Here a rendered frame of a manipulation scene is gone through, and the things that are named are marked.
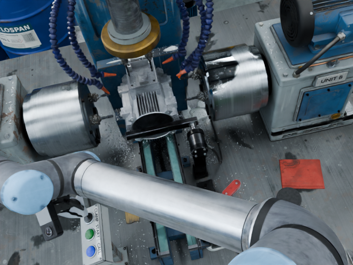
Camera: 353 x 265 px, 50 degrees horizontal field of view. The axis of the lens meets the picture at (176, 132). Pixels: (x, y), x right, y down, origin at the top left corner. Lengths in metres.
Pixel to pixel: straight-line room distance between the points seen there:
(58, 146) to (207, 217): 0.80
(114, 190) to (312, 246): 0.42
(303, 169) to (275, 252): 1.05
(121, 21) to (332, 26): 0.63
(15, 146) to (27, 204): 0.52
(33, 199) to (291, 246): 0.53
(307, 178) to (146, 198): 0.87
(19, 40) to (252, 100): 1.90
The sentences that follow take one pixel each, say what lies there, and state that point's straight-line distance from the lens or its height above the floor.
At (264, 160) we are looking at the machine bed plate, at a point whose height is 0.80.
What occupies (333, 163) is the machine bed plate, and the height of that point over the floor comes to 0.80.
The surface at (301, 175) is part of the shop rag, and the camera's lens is 1.48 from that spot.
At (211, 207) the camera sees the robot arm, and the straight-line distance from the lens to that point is 0.64.
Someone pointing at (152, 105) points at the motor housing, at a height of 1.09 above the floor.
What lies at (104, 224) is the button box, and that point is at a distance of 1.16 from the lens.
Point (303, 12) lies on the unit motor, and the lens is 1.21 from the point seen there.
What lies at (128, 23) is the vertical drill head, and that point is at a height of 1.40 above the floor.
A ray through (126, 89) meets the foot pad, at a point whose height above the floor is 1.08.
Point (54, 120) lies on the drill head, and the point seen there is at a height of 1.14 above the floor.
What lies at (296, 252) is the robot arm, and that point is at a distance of 0.48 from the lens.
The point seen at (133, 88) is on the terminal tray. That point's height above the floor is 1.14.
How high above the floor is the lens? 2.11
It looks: 56 degrees down
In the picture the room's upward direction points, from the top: 11 degrees counter-clockwise
